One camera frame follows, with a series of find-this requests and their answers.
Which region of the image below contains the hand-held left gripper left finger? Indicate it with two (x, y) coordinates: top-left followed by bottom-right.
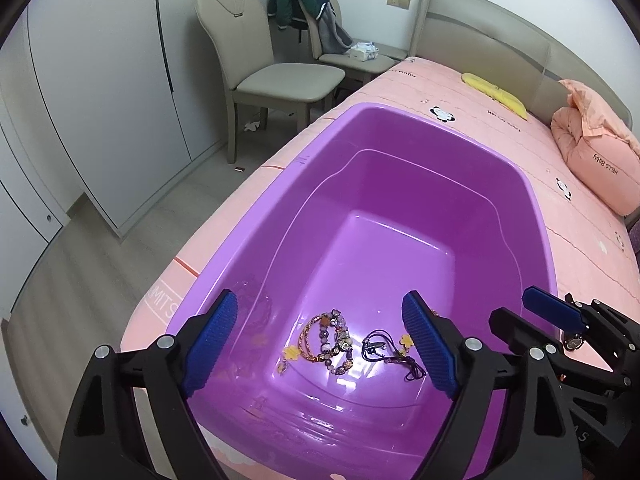
(56, 289), (238, 480)

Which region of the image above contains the black cord necklace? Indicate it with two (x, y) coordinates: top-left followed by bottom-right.
(361, 329), (428, 381)

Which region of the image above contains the beige upholstered chair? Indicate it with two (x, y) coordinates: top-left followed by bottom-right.
(300, 0), (408, 93)
(194, 0), (347, 165)

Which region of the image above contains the purple plastic bin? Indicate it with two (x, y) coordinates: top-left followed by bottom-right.
(165, 102), (558, 480)

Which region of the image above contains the yellow pillow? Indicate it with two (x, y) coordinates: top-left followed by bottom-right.
(461, 72), (529, 121)

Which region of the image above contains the gold chain bracelet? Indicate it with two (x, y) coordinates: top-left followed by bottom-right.
(299, 314), (331, 361)

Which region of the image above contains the pink folded quilt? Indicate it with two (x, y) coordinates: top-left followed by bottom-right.
(550, 79), (640, 216)

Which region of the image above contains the multicoloured beaded bracelet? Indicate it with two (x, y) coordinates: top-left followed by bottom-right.
(312, 310), (356, 377)

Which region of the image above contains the white tissue pack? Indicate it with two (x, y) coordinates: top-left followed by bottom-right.
(347, 42), (380, 62)

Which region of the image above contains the beige bed headboard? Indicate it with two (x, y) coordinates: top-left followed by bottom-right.
(409, 0), (633, 126)

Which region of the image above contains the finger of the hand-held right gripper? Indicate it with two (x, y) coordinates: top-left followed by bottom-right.
(522, 286), (640, 348)
(489, 307), (633, 396)

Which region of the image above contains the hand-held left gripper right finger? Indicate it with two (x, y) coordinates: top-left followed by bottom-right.
(401, 290), (583, 480)

